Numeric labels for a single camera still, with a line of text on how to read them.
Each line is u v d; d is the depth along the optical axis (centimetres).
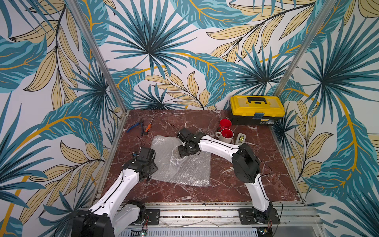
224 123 104
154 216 73
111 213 41
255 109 101
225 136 101
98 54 84
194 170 88
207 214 75
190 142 69
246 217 73
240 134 101
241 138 98
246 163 53
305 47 82
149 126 109
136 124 110
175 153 86
